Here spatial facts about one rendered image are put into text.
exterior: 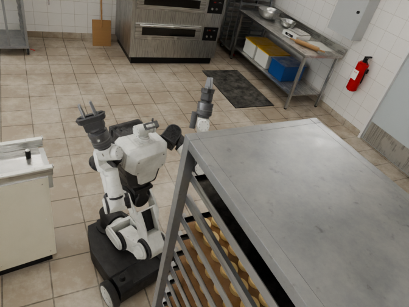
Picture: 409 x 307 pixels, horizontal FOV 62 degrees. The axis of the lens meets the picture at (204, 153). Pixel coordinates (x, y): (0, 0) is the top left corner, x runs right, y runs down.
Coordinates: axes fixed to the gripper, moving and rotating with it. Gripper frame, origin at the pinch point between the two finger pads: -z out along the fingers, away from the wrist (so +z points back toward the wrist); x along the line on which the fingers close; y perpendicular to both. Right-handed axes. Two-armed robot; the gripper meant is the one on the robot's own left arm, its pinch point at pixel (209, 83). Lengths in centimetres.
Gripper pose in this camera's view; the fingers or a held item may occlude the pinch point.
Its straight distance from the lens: 189.5
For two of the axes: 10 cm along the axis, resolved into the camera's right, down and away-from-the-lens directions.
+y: -9.5, -2.2, 2.0
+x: -2.5, 1.8, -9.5
